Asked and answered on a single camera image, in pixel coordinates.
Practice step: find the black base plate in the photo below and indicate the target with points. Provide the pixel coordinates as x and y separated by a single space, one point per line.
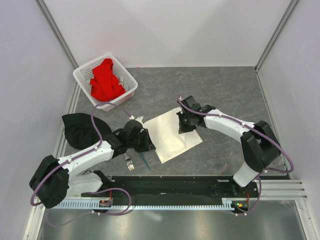
174 190

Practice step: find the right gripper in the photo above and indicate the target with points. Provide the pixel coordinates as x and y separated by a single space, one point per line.
183 129

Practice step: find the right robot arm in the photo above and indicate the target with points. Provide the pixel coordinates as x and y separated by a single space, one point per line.
257 140

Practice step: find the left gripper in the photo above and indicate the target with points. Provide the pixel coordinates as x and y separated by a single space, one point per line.
148 145

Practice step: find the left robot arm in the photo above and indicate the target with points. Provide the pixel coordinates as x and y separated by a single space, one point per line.
57 178

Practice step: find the blue plastic spoon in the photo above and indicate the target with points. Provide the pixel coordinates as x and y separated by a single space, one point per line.
144 160

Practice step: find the grey cloth in basket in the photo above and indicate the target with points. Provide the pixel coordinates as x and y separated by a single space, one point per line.
123 82

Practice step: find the black cloth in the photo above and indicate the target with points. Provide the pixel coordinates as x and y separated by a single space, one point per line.
79 130

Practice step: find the white plastic basket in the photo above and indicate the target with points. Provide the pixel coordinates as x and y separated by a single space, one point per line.
83 74

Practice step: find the slotted cable duct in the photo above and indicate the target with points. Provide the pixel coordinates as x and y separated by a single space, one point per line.
94 204

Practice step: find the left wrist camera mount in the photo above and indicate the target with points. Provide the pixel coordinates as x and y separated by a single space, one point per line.
138 119

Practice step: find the red cloth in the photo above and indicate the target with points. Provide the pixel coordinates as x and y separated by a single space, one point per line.
105 86

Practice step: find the white cloth napkin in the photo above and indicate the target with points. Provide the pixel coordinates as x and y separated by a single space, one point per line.
164 134

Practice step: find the silver metal fork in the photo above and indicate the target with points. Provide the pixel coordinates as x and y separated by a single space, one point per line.
129 162

